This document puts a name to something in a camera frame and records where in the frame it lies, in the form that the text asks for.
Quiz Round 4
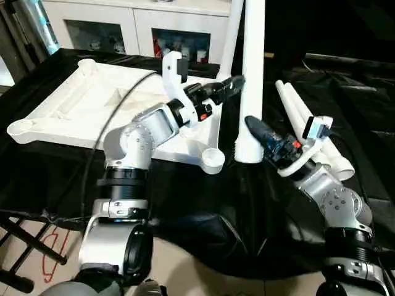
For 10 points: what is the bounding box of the white plastic table leg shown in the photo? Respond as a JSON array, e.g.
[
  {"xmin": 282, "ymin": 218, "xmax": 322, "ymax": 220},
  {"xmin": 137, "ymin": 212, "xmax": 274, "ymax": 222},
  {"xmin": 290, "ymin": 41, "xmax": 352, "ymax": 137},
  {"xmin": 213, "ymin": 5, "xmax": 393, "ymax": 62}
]
[
  {"xmin": 283, "ymin": 81, "xmax": 356, "ymax": 181},
  {"xmin": 275, "ymin": 79, "xmax": 337, "ymax": 167},
  {"xmin": 233, "ymin": 0, "xmax": 267, "ymax": 164},
  {"xmin": 217, "ymin": 0, "xmax": 246, "ymax": 80}
]

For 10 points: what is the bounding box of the red white box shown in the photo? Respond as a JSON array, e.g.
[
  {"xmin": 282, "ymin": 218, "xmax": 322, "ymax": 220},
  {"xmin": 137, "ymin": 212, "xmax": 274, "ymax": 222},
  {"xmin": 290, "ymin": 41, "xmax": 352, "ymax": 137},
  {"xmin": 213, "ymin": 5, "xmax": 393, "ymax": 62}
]
[{"xmin": 153, "ymin": 35, "xmax": 164, "ymax": 59}]

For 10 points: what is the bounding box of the black shiny mat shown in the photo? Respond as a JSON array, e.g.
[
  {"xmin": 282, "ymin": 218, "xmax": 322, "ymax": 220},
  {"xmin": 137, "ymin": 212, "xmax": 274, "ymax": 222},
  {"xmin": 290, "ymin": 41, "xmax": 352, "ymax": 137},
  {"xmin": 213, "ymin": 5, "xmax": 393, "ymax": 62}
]
[{"xmin": 0, "ymin": 47, "xmax": 395, "ymax": 278}]

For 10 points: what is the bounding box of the white display cabinet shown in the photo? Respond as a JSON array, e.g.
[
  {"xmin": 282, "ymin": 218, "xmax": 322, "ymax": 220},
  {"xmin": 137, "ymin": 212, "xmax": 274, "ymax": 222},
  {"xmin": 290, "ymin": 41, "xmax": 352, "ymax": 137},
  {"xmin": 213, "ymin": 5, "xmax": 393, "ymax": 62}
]
[{"xmin": 41, "ymin": 0, "xmax": 232, "ymax": 64}]

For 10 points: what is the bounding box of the long black bar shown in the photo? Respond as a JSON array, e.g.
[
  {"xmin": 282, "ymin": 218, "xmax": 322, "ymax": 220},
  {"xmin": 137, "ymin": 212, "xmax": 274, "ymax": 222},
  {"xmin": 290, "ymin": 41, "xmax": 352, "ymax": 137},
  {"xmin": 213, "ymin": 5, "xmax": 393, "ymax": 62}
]
[{"xmin": 305, "ymin": 52, "xmax": 395, "ymax": 67}]

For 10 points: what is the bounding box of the light blue panel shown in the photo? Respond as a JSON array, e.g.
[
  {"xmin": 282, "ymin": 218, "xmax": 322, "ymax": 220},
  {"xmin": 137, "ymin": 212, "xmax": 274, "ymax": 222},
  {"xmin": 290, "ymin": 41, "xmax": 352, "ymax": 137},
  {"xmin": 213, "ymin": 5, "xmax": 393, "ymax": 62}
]
[{"xmin": 30, "ymin": 0, "xmax": 61, "ymax": 56}]

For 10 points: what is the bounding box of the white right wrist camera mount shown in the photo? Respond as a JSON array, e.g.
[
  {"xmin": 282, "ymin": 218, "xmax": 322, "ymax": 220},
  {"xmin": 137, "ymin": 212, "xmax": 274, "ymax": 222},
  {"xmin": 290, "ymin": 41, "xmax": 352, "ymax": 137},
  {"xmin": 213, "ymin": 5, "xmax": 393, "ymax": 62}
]
[{"xmin": 276, "ymin": 115, "xmax": 334, "ymax": 178}]

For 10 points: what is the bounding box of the black left wrist camera cable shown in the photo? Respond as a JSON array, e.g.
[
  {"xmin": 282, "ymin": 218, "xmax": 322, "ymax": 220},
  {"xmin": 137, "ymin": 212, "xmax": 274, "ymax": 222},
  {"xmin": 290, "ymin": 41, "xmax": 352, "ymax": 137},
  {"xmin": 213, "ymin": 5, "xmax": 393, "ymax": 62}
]
[{"xmin": 78, "ymin": 69, "xmax": 161, "ymax": 223}]

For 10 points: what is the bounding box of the thin red wire loop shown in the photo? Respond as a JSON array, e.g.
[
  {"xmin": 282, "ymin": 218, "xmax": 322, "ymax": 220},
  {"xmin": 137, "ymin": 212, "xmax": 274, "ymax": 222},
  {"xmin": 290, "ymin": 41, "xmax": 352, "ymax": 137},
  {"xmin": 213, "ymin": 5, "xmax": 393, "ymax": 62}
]
[{"xmin": 41, "ymin": 226, "xmax": 70, "ymax": 283}]

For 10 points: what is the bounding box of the black metal table frame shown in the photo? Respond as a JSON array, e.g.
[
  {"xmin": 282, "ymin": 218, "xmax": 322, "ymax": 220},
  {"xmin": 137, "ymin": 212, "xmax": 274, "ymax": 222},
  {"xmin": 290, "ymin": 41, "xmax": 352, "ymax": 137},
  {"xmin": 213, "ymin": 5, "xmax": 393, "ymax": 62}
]
[{"xmin": 0, "ymin": 209, "xmax": 67, "ymax": 294}]

